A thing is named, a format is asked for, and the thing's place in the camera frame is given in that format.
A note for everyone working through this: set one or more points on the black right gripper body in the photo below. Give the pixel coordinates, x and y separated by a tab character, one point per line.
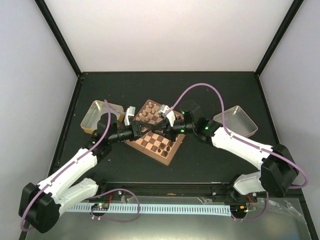
173	135

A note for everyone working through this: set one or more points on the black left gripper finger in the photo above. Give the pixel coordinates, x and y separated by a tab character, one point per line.
152	125
158	130

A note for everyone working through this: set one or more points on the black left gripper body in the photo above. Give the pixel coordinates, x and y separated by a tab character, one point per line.
136	134

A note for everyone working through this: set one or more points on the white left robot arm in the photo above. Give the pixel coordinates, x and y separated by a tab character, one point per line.
42	204

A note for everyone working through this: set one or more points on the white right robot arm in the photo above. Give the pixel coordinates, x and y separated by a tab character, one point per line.
275	165

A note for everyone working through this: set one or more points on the wooden chess board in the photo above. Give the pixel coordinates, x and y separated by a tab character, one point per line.
150	143

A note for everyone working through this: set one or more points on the yellow metal tin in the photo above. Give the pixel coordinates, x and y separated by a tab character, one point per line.
98	108

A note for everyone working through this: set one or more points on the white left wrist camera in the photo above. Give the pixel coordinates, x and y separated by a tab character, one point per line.
129	115

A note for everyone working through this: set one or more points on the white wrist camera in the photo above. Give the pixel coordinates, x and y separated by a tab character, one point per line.
167	113
129	115

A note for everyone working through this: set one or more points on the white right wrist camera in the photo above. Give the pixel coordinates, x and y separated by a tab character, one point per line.
167	113

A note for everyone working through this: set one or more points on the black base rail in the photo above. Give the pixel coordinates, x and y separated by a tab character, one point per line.
165	191

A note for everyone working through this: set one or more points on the white slotted cable duct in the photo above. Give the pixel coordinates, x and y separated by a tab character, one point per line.
164	209

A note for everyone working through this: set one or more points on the black frame post left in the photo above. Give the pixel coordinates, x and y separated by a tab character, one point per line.
46	13

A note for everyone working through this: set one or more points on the black frame post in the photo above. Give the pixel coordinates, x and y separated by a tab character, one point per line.
46	13
283	27

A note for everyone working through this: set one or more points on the black frame post right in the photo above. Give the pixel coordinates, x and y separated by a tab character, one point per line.
283	27

